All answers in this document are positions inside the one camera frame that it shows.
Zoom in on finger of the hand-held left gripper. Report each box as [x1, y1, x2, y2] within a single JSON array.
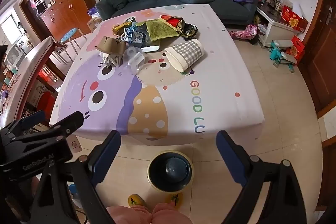
[[0, 110, 46, 137], [10, 111, 85, 145]]

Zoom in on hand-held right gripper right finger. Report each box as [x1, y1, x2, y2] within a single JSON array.
[[216, 130, 307, 224]]

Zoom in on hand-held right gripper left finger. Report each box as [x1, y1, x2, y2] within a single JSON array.
[[31, 130, 122, 224]]

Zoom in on yellow waste bin black liner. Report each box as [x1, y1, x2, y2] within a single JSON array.
[[147, 150, 195, 193]]

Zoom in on yellow-green packet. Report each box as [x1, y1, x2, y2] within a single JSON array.
[[146, 18, 179, 42]]

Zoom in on red bag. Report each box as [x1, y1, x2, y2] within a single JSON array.
[[37, 91, 57, 111]]

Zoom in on red wooden dining table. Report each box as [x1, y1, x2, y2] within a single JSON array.
[[0, 36, 62, 130]]

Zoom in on yellow slipper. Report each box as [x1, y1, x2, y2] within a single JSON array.
[[164, 193, 183, 207], [128, 194, 149, 207]]

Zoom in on white appliance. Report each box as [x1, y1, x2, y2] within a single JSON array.
[[4, 44, 25, 68]]

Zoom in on cartoon tablecloth table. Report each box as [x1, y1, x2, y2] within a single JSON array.
[[49, 4, 265, 153]]

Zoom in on crumpled white tissue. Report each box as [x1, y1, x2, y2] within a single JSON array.
[[101, 52, 124, 67]]

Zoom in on person's pink pants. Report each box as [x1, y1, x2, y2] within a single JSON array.
[[106, 203, 193, 224]]

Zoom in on blue round stool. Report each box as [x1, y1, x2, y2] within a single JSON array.
[[50, 28, 88, 62]]

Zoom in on brown paper bag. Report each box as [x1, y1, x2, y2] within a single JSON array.
[[95, 36, 126, 56]]

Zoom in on clear plastic cup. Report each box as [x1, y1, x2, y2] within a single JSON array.
[[123, 46, 145, 75]]

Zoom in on cardboard box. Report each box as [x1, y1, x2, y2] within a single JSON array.
[[87, 17, 103, 31]]

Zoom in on grey checkered paper cup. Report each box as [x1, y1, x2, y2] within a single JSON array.
[[164, 38, 205, 73]]

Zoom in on teal ride-on toy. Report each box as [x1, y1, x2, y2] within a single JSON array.
[[268, 40, 298, 73]]

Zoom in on pink backpack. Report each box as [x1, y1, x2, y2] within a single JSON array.
[[228, 25, 259, 43]]

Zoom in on red gift box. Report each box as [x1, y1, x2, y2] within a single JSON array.
[[290, 35, 306, 64], [281, 5, 309, 33]]

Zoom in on black gold packet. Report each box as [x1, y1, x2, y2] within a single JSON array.
[[177, 21, 198, 39]]

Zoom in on white low cabinet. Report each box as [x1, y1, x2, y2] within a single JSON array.
[[256, 2, 300, 48]]

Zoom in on brown wooden door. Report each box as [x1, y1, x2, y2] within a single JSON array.
[[298, 0, 336, 119]]

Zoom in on red snack packet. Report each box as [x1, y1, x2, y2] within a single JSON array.
[[160, 15, 183, 29]]

